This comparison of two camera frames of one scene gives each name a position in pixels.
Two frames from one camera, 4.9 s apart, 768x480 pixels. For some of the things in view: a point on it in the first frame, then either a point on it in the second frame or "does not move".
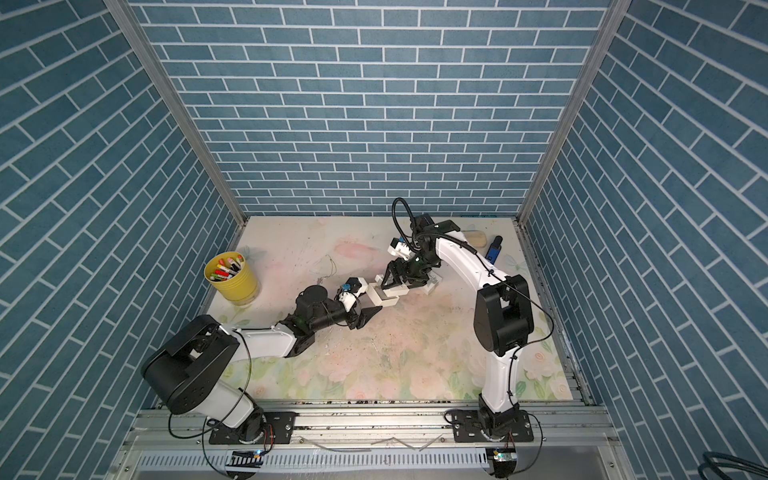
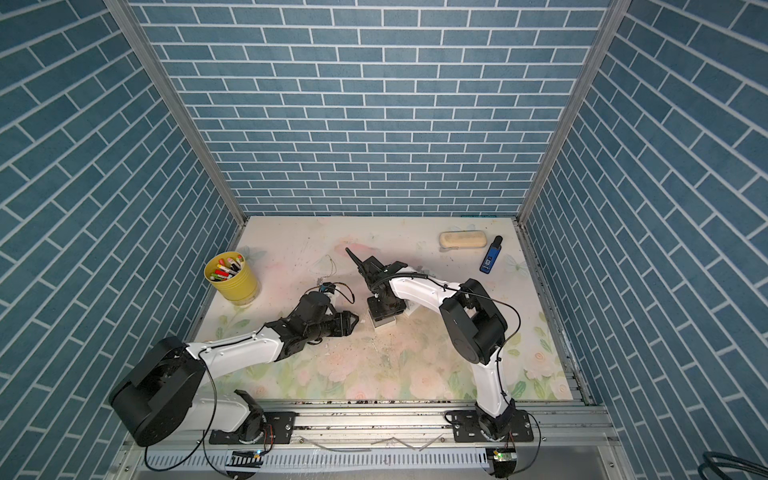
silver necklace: x=316 y=273 does not move
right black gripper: x=407 y=276 → x=372 y=303
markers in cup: x=227 y=269 does not move
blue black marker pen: x=494 y=250 does not move
